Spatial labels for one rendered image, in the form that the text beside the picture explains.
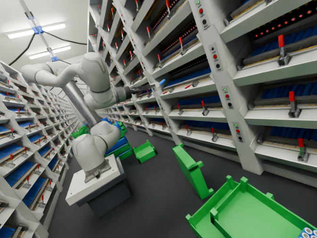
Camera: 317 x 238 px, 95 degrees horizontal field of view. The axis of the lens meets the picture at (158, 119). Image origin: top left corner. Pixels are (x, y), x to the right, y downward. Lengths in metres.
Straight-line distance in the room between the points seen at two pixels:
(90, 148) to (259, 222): 0.92
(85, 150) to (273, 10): 1.08
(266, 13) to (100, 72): 0.64
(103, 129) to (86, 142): 0.18
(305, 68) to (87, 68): 0.78
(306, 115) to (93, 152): 1.06
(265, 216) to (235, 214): 0.10
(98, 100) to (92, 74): 0.14
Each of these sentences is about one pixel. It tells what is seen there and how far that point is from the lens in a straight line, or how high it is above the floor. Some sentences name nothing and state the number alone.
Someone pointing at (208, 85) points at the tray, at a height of 0.52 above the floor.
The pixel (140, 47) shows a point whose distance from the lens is 1.30.
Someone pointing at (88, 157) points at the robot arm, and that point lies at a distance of 1.07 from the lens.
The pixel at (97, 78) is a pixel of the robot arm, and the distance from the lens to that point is 0.75.
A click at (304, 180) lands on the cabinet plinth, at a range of 0.92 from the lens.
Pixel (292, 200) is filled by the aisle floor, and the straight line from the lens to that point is 0.87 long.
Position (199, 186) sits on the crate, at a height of 0.08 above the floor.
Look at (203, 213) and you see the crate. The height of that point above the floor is 0.02.
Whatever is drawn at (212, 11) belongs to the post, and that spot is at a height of 0.80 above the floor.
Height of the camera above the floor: 0.65
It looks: 14 degrees down
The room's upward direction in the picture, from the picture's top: 24 degrees counter-clockwise
